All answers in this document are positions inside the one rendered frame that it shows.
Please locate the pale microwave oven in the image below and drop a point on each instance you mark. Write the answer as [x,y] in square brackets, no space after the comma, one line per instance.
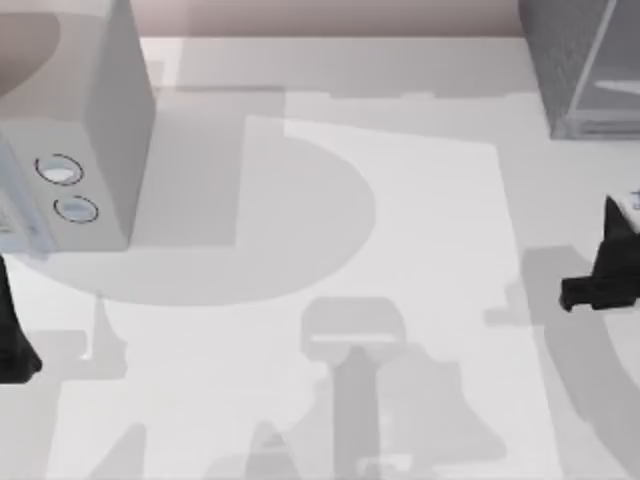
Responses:
[107,100]

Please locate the small round microwave knob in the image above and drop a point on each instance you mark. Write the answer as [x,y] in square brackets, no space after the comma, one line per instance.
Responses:
[76,209]

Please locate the large round microwave knob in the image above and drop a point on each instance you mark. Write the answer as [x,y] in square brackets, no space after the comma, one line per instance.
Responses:
[59,170]

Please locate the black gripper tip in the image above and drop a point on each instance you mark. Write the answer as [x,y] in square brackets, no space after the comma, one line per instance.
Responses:
[14,350]

